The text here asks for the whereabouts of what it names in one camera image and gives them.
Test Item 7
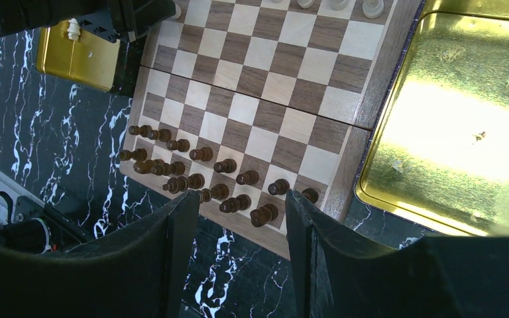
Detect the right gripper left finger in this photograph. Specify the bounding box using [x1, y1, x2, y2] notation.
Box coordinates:
[0, 190, 200, 317]

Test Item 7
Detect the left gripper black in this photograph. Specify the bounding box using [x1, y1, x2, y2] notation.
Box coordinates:
[78, 0, 176, 43]

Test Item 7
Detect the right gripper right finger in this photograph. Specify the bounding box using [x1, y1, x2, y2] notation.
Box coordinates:
[285, 190, 509, 317]

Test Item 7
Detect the white chess piece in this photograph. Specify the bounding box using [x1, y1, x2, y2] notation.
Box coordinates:
[297, 0, 315, 9]
[362, 0, 384, 19]
[329, 0, 349, 11]
[67, 19, 81, 42]

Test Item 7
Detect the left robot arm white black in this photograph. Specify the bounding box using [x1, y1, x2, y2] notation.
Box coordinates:
[0, 0, 182, 43]

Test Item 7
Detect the white chess piece in tray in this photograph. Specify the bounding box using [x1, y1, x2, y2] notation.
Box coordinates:
[67, 19, 81, 42]

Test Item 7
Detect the dark chess pawn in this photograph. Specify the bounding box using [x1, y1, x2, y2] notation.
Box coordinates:
[147, 129, 172, 142]
[302, 188, 319, 204]
[127, 125, 152, 138]
[213, 158, 237, 174]
[166, 138, 190, 152]
[189, 146, 213, 162]
[267, 179, 290, 195]
[235, 170, 260, 185]

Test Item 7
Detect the dark chess piece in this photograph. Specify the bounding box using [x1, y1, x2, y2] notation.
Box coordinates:
[197, 184, 229, 203]
[162, 174, 205, 194]
[219, 194, 251, 213]
[250, 203, 278, 227]
[133, 159, 186, 176]
[119, 148, 148, 162]

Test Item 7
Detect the wooden chess board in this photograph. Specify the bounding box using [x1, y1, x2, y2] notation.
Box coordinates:
[123, 1, 420, 258]

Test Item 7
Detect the left gold tin tray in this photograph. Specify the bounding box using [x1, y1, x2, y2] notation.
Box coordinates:
[36, 21, 120, 91]

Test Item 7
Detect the gold tin tray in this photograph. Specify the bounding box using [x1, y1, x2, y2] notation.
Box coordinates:
[36, 21, 120, 91]
[355, 1, 509, 236]

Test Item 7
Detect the right gold tin tray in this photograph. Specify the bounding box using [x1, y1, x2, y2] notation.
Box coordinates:
[355, 1, 509, 236]

